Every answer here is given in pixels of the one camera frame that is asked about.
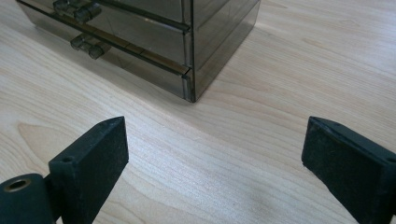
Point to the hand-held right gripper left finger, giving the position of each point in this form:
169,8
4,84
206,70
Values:
93,168

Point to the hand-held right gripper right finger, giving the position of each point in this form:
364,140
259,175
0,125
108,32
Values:
348,168

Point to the smoked transparent drawer cabinet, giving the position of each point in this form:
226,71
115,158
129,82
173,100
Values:
224,40

